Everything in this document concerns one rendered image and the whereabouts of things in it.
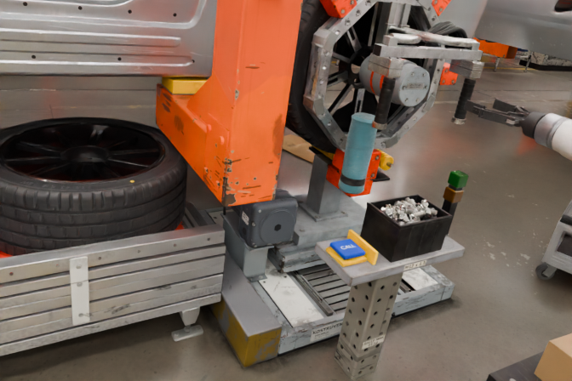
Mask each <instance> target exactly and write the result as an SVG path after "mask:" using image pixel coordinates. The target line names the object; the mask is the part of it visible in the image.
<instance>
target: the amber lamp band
mask: <svg viewBox="0 0 572 381"><path fill-rule="evenodd" d="M463 193H464V191H463V190H453V189H451V188H449V187H448V186H446V188H445V191H444V193H443V198H444V199H445V200H447V201H449V202H451V203H455V202H460V201H461V198H462V196H463Z"/></svg>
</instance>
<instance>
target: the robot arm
mask: <svg viewBox="0 0 572 381"><path fill-rule="evenodd" d="M493 108H494V109H496V110H498V111H496V110H491V109H487V108H486V106H485V105H480V104H478V103H475V102H473V101H470V100H466V103H465V106H464V110H466V111H470V112H472V113H474V114H477V115H478V117H479V118H483V119H487V120H490V121H493V122H498V123H502V124H505V125H507V126H510V127H513V125H514V126H515V127H519V128H520V126H521V127H522V130H523V134H524V135H526V136H528V137H530V138H532V139H534V140H535V142H536V143H537V144H540V145H544V146H545V147H548V148H550V149H551V150H555V151H557V152H558V153H560V154H561V155H562V156H564V157H566V158H568V159H569V160H571V161H572V120H571V119H569V118H567V117H561V116H559V115H556V114H553V113H549V114H546V113H543V112H540V111H533V112H532V111H530V110H528V109H526V108H524V107H521V108H520V107H518V106H516V107H515V105H512V104H509V103H506V102H504V101H502V100H498V99H495V102H494V104H493ZM510 115H511V116H510Z"/></svg>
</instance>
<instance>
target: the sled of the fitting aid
mask: <svg viewBox="0 0 572 381"><path fill-rule="evenodd" d="M316 243H317V242H312V243H308V244H304V245H299V246H298V245H297V244H296V243H295V242H294V241H293V240H292V241H289V242H283V243H278V244H273V246H274V247H273V248H268V253H267V257H268V259H269V260H270V261H271V262H272V264H273V265H274V266H275V267H276V269H277V270H278V271H279V272H280V274H282V273H286V272H290V271H293V270H300V269H304V268H308V267H312V266H315V265H320V264H326V263H325V262H324V261H323V260H322V259H321V258H320V257H319V256H318V255H317V254H316V253H315V252H314V250H315V246H316Z"/></svg>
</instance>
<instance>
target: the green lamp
mask: <svg viewBox="0 0 572 381"><path fill-rule="evenodd" d="M468 177H469V175H468V174H466V173H463V172H461V171H460V170H456V171H451V172H450V174H449V179H448V184H450V185H453V186H454V187H455V188H461V187H465V186H466V182H467V180H468Z"/></svg>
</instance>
